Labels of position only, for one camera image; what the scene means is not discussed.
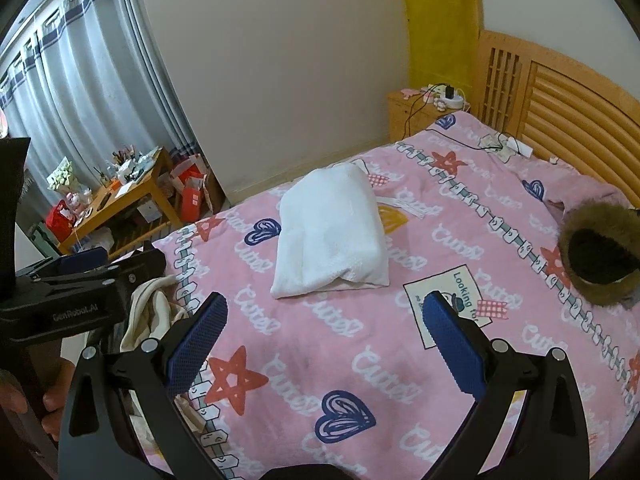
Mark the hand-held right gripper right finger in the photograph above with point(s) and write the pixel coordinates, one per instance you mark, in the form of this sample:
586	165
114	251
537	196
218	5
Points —
452	345

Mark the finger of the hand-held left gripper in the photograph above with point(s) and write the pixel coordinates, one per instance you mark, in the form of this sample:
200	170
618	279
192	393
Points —
145	262
85	259

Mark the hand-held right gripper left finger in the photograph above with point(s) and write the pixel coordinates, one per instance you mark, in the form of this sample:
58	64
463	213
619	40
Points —
197	345

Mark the white printed zip hoodie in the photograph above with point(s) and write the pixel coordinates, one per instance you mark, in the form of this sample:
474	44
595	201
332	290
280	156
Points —
325	230

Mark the person's left hand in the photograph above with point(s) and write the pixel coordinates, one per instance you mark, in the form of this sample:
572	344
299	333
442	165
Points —
55	400

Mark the red gift bag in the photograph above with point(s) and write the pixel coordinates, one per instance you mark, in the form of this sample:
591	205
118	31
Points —
57	220

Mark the cream cloth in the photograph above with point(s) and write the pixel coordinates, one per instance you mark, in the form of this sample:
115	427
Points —
150	310

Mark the white box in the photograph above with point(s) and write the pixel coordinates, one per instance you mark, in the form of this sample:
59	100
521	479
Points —
149	211

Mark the wooden side table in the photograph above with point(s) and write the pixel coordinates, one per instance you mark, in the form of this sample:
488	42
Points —
125	195

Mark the pink printed blanket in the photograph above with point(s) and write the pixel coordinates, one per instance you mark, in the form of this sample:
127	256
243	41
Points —
450	260

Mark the white flower bouquet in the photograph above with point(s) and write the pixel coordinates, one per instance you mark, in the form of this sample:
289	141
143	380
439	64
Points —
61	175

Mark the pile of small cosmetics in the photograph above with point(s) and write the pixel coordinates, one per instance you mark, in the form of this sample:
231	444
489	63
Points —
132	165

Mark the black coat with fur hood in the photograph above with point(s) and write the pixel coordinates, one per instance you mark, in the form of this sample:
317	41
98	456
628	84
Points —
595	255

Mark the grey striped curtain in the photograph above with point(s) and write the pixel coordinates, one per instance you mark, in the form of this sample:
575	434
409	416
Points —
100	85

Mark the pink fleece cloth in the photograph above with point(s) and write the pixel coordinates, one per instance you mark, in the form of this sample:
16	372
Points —
595	190

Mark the wooden nightstand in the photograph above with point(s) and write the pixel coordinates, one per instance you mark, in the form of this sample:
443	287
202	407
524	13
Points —
405	115

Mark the white power strip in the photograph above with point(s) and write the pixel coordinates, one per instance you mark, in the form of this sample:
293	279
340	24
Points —
457	102

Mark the wooden slatted headboard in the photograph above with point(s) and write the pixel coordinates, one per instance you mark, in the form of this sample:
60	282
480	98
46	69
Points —
565	100

